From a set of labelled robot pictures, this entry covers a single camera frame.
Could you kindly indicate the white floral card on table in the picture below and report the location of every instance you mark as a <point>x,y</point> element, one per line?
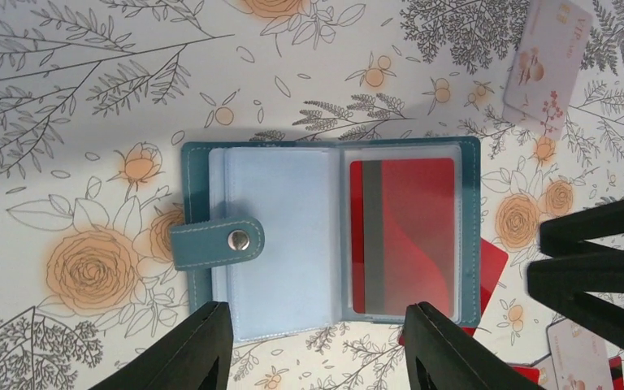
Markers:
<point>546,67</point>

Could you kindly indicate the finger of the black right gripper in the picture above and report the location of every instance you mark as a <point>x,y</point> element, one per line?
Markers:
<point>569,285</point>
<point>573,233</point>

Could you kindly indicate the red card with black stripe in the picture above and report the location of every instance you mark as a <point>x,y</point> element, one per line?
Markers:
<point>530,373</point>

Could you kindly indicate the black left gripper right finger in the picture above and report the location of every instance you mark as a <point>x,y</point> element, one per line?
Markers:
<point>441,355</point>

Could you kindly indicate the white floral card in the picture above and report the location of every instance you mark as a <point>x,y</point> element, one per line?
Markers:
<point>579,357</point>
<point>546,67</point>

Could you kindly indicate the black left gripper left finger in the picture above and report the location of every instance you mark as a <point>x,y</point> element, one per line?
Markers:
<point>196,354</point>

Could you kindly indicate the blue leather card holder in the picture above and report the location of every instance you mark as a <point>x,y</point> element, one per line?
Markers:
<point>267,226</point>

